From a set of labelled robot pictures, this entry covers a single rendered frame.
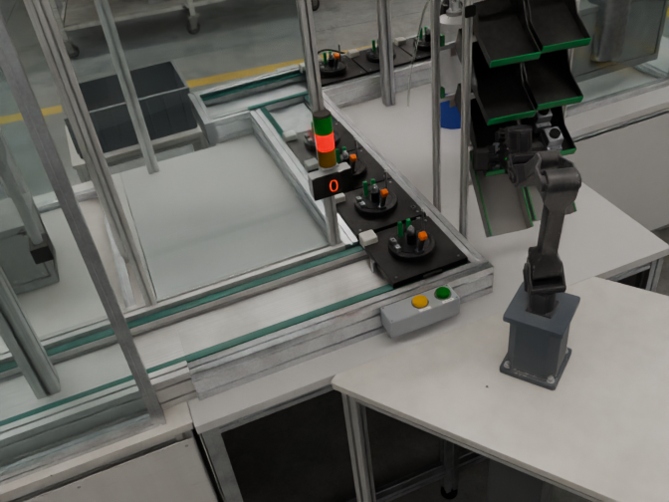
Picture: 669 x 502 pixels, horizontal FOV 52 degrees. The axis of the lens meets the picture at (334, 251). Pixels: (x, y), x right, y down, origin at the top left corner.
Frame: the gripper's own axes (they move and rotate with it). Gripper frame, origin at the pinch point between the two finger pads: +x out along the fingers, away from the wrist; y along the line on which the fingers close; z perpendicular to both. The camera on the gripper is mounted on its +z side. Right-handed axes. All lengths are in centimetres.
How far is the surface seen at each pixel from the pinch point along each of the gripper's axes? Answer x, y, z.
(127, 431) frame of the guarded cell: -35, 105, -53
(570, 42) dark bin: -5.0, -15.5, 28.2
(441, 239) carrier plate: 8.0, 15.3, -27.8
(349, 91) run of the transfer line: 124, 29, -3
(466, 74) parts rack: 2.0, 9.4, 21.4
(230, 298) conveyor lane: 1, 79, -37
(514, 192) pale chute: 9.7, -7.1, -15.8
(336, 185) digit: 4.5, 45.6, -6.7
